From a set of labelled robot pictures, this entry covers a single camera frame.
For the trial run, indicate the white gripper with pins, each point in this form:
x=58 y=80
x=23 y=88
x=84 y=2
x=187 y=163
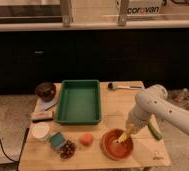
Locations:
x=136 y=121

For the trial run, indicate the yellow banana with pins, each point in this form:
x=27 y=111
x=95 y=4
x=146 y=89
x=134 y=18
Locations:
x=123 y=137

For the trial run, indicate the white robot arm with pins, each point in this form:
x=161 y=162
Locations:
x=153 y=100

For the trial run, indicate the red bowl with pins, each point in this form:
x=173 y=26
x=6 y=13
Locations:
x=114 y=150

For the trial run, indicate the dark brown bowl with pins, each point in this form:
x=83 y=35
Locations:
x=46 y=91

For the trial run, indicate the green cucumber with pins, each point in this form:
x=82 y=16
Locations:
x=154 y=132

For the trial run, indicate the orange fruit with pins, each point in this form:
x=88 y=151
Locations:
x=86 y=139

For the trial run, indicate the green plastic tray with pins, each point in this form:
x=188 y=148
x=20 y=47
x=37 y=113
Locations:
x=79 y=103

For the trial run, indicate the dark grape bunch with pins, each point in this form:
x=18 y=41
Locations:
x=67 y=150

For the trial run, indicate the teal sponge block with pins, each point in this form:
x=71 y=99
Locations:
x=57 y=140

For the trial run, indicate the white round container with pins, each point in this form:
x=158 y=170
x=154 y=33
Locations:
x=41 y=131

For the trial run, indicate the wooden brush block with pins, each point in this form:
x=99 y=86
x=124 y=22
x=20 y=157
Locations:
x=41 y=116

